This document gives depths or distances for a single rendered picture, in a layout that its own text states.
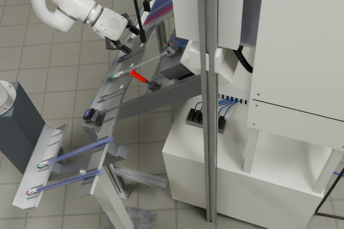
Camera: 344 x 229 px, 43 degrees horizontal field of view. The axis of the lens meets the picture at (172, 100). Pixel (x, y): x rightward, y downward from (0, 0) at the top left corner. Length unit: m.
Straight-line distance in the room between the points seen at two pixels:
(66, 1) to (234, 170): 0.89
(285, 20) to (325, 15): 0.09
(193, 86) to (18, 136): 1.06
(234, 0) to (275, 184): 0.96
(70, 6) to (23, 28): 1.76
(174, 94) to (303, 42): 0.50
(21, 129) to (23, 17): 1.45
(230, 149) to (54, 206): 1.11
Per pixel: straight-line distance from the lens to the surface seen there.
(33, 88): 2.94
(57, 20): 1.56
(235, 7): 0.99
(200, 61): 1.13
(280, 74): 1.16
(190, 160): 1.80
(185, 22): 1.08
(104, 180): 1.71
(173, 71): 1.36
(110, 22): 1.58
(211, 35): 1.04
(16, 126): 2.06
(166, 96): 1.42
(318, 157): 1.84
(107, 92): 1.85
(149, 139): 2.55
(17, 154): 2.31
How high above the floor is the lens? 2.25
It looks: 57 degrees down
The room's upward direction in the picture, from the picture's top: 8 degrees counter-clockwise
